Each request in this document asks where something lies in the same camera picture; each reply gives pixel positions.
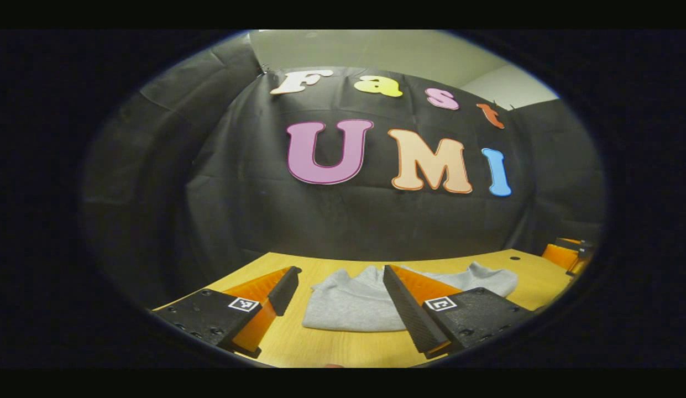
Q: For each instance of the black backdrop cloth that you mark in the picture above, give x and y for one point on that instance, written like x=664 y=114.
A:
x=298 y=221

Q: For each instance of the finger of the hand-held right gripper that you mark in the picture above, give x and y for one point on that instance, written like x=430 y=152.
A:
x=561 y=256
x=579 y=267

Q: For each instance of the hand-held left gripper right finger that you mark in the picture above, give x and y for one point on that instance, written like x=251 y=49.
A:
x=409 y=309

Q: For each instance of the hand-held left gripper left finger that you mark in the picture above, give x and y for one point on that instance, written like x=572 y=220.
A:
x=282 y=290

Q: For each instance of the grey sweatshirt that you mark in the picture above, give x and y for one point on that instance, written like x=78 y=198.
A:
x=348 y=304

